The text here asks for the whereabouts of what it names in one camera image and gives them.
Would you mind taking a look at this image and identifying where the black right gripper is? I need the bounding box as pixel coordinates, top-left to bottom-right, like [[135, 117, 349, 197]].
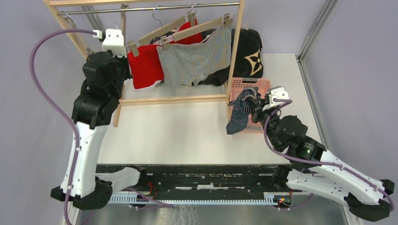
[[248, 95, 281, 150]]

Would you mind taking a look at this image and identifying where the navy striped underwear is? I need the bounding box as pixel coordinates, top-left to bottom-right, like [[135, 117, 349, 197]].
[[226, 86, 261, 135]]

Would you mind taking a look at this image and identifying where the red underwear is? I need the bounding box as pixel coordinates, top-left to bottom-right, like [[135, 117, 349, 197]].
[[127, 22, 203, 92]]

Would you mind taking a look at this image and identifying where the wooden hanger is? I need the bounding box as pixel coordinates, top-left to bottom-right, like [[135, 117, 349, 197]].
[[128, 10, 196, 57], [120, 4, 129, 42], [160, 14, 234, 49]]

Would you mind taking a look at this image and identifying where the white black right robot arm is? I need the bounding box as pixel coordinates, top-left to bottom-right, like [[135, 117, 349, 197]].
[[251, 98, 395, 222]]

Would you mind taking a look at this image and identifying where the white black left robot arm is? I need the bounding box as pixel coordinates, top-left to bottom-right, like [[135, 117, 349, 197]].
[[50, 51, 148, 210]]

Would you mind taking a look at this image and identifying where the grey striped underwear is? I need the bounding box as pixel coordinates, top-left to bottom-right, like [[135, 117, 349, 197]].
[[157, 25, 232, 90]]

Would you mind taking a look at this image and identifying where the pink plastic basket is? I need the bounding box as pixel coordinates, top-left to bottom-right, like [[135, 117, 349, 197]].
[[229, 77, 271, 133]]

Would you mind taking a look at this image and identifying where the metal hanging rod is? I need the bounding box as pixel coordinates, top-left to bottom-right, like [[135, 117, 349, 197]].
[[57, 2, 240, 15]]

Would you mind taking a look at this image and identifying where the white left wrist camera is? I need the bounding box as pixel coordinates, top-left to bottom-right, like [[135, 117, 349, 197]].
[[93, 29, 127, 58]]

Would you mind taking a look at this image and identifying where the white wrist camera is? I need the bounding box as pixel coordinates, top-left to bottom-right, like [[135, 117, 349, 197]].
[[263, 86, 290, 110], [93, 29, 127, 58]]

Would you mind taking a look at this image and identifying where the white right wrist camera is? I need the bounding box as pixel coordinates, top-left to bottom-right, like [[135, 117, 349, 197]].
[[263, 86, 290, 110]]

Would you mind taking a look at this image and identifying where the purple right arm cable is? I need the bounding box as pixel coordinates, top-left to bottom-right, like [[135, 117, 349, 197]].
[[263, 98, 396, 212]]

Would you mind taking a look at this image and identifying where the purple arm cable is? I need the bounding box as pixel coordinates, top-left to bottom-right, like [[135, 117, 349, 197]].
[[263, 98, 396, 212], [29, 29, 103, 225]]

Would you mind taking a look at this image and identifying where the wooden clothes rack frame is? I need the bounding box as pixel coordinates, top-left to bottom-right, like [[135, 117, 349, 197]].
[[43, 0, 245, 127]]

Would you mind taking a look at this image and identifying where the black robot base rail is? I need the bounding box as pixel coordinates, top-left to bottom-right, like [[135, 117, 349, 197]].
[[95, 164, 303, 201]]

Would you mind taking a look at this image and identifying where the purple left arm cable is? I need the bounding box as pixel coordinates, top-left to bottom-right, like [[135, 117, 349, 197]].
[[29, 29, 103, 225]]

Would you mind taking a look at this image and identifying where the white slotted cable duct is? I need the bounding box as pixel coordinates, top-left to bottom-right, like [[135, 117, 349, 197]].
[[108, 191, 290, 206]]

